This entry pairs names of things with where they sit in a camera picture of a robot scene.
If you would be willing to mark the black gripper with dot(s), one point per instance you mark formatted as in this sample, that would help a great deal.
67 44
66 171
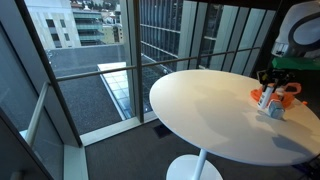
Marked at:
276 76

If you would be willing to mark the beige roll-on stick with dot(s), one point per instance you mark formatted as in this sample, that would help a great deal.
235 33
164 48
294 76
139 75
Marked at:
264 98

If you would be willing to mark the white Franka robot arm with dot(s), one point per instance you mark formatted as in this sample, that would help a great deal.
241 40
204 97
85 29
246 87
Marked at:
300 30

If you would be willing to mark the orange plastic bag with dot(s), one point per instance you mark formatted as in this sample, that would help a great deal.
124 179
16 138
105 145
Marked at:
290 96

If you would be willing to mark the white capped bottle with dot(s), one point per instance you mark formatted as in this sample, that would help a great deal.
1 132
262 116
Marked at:
281 95

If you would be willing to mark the small blue box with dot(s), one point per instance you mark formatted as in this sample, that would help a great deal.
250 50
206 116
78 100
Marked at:
276 109

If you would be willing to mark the black floor vent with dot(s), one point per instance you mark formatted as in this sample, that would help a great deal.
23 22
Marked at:
162 131

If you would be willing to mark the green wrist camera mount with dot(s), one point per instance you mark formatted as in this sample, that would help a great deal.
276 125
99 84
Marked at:
296 63

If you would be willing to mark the grey horizontal window rail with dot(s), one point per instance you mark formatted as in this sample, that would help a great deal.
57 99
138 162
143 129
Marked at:
96 73
36 113
200 56

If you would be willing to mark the white table pedestal base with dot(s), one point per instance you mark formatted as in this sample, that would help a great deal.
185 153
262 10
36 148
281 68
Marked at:
193 166

